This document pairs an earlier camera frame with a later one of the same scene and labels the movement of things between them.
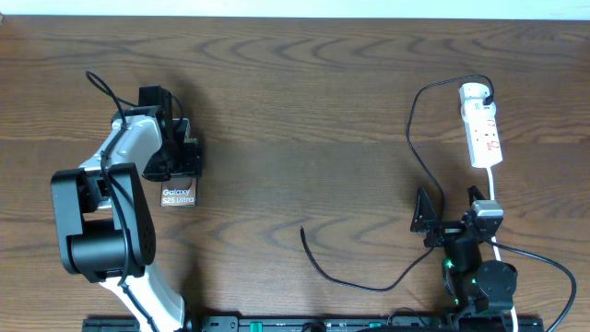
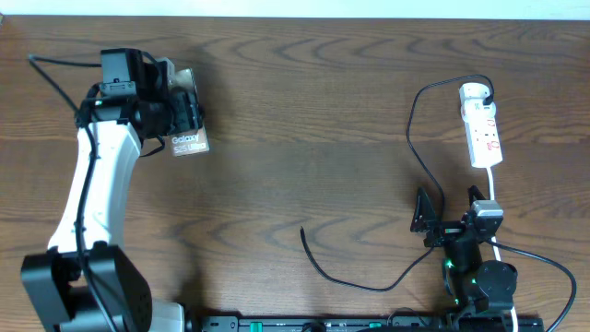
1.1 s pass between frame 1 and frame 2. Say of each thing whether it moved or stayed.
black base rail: stayed
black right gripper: stayed
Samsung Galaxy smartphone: moved
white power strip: stayed
